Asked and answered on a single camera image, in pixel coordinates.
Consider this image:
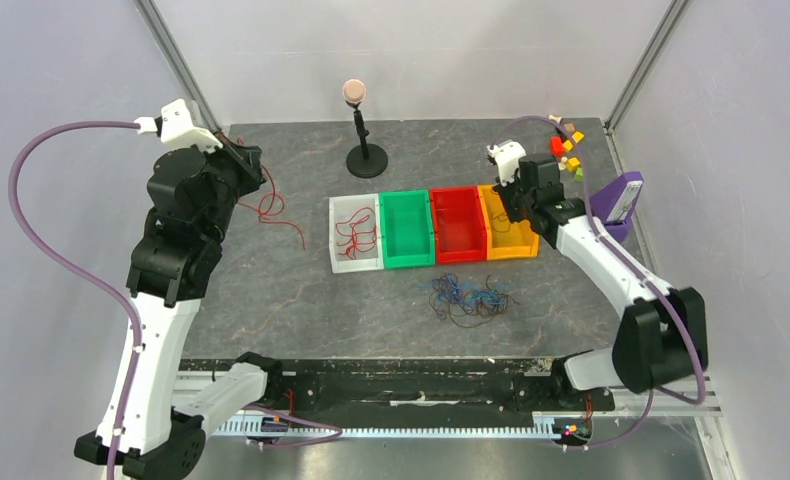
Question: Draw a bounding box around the red wire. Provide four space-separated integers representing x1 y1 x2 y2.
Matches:
333 206 379 260
234 137 308 251

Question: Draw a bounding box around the brown wire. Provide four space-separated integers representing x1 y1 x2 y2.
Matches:
428 272 521 329

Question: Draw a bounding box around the purple wire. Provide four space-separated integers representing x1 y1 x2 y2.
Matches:
431 272 482 319

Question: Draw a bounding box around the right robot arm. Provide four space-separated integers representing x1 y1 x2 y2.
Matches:
488 143 708 408

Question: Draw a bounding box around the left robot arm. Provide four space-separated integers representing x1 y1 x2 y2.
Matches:
74 143 285 479

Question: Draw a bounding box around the orange plastic bin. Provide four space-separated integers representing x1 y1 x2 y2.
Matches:
477 185 539 261

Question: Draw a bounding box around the red plastic bin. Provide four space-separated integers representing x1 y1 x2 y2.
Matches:
429 186 487 265

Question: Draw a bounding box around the yellow wooden cube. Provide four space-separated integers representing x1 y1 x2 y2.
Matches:
565 157 581 173

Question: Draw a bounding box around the red wooden block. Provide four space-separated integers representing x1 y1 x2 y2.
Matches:
549 136 566 158

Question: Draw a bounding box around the purple metronome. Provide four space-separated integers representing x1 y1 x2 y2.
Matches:
590 171 644 243

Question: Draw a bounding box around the green plastic bin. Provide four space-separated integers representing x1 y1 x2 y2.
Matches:
379 190 435 269

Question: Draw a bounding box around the black microphone stand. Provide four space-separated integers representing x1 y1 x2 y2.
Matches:
342 79 388 179

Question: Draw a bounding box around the white transparent plastic bin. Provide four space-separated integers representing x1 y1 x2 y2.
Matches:
328 193 384 274

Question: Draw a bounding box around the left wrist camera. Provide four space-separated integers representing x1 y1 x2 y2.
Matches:
134 98 223 154

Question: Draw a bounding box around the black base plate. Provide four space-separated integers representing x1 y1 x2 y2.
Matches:
260 357 616 429

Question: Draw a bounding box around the white cable duct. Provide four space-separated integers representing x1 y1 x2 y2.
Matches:
213 412 562 440

